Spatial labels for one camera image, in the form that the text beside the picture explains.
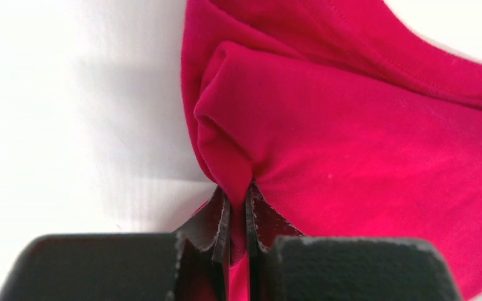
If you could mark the crimson red t shirt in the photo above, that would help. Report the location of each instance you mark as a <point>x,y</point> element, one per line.
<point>349,124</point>

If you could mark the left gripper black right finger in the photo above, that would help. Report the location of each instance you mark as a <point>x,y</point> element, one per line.
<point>286,264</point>

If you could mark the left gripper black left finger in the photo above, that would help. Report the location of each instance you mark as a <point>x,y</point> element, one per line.
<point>190,263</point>

